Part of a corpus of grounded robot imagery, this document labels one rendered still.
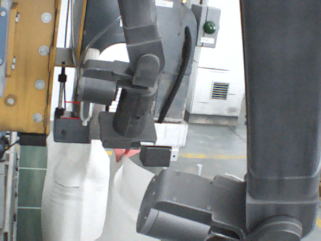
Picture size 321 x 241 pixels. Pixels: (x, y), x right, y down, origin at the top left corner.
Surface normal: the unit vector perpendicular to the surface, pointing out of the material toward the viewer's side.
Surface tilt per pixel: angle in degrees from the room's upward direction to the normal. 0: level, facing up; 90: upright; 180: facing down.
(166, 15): 90
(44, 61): 90
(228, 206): 34
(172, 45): 90
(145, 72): 104
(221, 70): 90
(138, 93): 29
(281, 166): 108
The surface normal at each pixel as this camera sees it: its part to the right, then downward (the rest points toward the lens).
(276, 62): -0.19, 0.71
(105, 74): 0.07, 0.53
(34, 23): 0.26, 0.31
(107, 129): 0.25, -0.68
